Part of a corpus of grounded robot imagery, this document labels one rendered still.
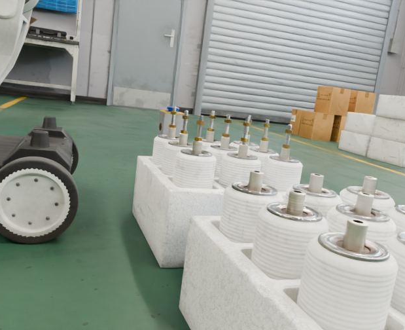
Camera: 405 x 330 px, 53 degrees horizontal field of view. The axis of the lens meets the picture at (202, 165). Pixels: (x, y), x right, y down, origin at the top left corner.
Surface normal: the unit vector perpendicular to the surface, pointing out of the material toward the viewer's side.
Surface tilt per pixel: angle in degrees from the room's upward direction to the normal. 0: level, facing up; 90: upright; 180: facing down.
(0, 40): 115
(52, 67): 90
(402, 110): 90
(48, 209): 90
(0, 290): 0
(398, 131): 90
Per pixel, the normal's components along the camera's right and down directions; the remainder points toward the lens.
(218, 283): -0.93, -0.05
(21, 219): 0.28, 0.21
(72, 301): 0.13, -0.97
